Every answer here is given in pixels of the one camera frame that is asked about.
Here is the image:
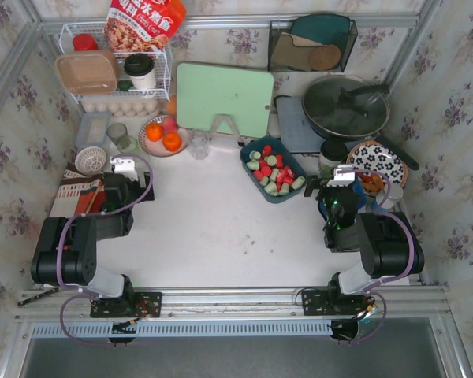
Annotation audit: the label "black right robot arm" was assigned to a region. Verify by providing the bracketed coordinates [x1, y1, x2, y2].
[302, 176, 425, 310]

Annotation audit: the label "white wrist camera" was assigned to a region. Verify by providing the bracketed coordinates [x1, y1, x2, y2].
[326, 165, 356, 187]
[110, 157, 138, 180]

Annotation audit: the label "orange right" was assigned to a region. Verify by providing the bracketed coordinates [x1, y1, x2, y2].
[162, 132, 183, 152]

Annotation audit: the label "egg tray with eggs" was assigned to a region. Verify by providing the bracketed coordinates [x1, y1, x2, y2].
[81, 98, 162, 117]

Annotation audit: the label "green capsule cluster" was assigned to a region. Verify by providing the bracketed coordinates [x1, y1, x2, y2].
[278, 187, 289, 196]

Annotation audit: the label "white strainer basket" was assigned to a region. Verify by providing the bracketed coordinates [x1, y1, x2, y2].
[74, 146, 107, 176]

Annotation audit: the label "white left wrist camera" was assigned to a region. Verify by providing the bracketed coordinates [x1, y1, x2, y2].
[110, 157, 138, 180]

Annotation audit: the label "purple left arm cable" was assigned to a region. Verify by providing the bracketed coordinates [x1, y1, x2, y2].
[55, 153, 155, 347]

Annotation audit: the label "fruit plate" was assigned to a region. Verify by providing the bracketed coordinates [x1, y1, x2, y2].
[138, 116, 190, 158]

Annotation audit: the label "red capsule number two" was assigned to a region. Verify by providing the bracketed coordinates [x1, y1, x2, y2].
[275, 155, 284, 169]

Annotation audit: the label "orange left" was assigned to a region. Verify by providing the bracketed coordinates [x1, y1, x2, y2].
[144, 122, 164, 143]

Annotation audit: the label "green capsule bottom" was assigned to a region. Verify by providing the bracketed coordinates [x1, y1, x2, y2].
[246, 160, 260, 171]

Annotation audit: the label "teal plastic storage basket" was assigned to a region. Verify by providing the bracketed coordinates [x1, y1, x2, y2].
[240, 136, 307, 204]

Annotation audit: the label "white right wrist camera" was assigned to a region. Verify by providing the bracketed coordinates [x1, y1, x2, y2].
[326, 165, 356, 187]

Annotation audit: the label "red capsule bottom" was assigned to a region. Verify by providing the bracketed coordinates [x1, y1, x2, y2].
[258, 159, 268, 168]

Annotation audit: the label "green ribbed glass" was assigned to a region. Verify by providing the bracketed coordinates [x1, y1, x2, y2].
[117, 135, 140, 155]

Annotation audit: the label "floral patterned plate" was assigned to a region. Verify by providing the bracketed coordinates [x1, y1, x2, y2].
[346, 141, 408, 197]

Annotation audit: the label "grey induction cooker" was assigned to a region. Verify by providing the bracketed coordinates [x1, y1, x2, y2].
[274, 95, 324, 154]

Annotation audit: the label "peach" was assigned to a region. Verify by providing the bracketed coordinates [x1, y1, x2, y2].
[161, 115, 177, 133]

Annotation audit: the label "green capsule cluster lid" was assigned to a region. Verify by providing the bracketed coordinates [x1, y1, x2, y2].
[266, 155, 277, 166]

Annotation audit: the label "grey glass cup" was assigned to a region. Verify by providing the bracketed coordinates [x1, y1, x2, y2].
[106, 123, 129, 150]

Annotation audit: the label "striped kitchen towel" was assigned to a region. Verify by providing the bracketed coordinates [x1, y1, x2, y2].
[49, 163, 103, 218]

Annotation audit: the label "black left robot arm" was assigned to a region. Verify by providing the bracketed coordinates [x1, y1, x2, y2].
[30, 172, 155, 306]

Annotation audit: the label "clear lidded container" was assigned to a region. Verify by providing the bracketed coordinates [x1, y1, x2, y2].
[76, 112, 111, 150]

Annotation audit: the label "black frying pan with lid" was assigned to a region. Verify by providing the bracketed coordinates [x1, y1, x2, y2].
[301, 75, 419, 171]

